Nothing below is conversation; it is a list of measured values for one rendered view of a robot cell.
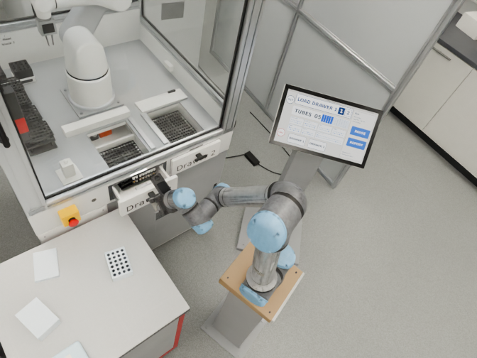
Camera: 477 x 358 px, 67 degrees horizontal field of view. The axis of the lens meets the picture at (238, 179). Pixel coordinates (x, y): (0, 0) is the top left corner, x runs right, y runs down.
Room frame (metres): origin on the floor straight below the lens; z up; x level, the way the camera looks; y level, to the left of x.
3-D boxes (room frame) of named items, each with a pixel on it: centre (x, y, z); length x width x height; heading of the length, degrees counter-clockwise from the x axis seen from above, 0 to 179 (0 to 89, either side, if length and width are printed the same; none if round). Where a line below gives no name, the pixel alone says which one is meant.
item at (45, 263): (0.48, 0.64, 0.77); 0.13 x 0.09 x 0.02; 35
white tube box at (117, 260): (0.57, 0.37, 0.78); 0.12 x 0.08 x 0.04; 41
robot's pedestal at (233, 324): (0.72, -0.25, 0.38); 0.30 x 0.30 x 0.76; 68
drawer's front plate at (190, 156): (1.18, 0.24, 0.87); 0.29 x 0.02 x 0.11; 142
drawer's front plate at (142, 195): (0.88, 0.37, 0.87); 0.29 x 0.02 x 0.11; 142
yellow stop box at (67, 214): (0.66, 0.62, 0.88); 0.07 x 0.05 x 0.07; 142
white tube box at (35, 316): (0.28, 0.55, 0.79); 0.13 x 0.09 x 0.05; 68
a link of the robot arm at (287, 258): (0.71, -0.25, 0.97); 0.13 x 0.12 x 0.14; 158
